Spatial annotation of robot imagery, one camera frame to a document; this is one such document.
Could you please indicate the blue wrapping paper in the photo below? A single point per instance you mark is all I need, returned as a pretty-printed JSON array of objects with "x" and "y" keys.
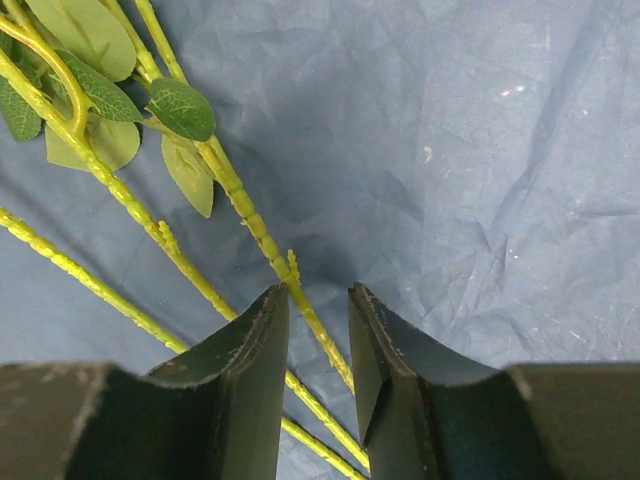
[{"x": 475, "y": 163}]

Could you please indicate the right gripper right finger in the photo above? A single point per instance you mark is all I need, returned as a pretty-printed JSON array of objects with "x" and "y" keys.
[{"x": 426, "y": 411}]

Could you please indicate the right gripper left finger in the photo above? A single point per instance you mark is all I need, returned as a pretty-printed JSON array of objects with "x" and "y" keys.
[{"x": 212, "y": 412}]

